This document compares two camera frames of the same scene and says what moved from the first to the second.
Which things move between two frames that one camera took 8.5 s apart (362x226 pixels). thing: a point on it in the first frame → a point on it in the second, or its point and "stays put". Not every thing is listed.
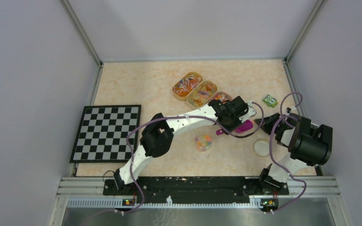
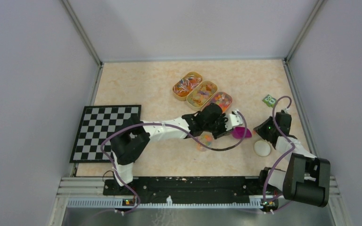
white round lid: (261, 148) stays put
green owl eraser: (269, 101) stays put
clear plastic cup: (203, 140) stays put
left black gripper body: (232, 124) → (219, 129)
